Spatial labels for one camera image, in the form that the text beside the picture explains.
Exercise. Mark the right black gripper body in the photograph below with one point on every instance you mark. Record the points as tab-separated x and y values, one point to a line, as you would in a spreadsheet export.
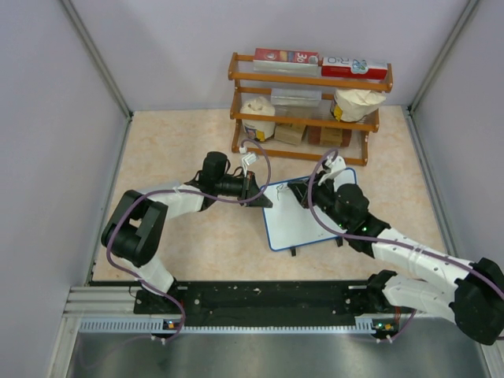
324	197

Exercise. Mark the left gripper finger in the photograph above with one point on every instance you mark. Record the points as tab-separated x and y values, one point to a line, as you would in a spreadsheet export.
258	185
260	202

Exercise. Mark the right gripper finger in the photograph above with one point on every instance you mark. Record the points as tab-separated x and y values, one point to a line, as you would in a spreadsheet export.
300	185
303	195

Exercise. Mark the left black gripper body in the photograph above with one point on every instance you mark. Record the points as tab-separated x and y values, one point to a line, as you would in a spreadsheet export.
231	187

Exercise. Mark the blue framed whiteboard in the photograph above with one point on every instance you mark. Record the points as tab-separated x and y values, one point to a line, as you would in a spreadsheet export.
287	224

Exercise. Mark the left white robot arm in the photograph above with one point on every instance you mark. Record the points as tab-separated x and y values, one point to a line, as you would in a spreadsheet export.
133	232

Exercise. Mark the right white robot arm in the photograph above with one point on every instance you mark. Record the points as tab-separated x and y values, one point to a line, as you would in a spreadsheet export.
466	293

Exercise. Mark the brown cardboard box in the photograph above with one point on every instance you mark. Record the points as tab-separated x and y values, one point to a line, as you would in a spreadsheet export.
290	133

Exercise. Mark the wooden three tier rack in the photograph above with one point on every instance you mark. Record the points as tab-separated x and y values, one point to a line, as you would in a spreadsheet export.
255	83

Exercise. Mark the clear plastic box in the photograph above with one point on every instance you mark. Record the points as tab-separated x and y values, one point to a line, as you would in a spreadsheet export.
291	97

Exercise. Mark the white bag right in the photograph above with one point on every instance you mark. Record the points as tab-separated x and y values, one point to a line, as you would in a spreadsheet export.
352	105

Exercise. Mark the red white box right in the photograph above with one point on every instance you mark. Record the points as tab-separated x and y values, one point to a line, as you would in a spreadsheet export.
362	69

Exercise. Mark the red foil box left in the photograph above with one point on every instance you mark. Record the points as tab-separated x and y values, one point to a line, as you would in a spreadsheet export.
278	57

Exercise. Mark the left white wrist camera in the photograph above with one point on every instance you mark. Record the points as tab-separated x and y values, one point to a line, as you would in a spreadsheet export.
247	158

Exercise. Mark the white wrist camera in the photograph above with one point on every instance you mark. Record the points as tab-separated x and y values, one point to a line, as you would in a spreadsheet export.
247	158
332	167

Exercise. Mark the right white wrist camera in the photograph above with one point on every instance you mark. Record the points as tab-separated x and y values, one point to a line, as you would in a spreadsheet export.
332	167

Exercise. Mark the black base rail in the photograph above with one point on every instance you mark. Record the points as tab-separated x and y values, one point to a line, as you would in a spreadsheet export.
267	303

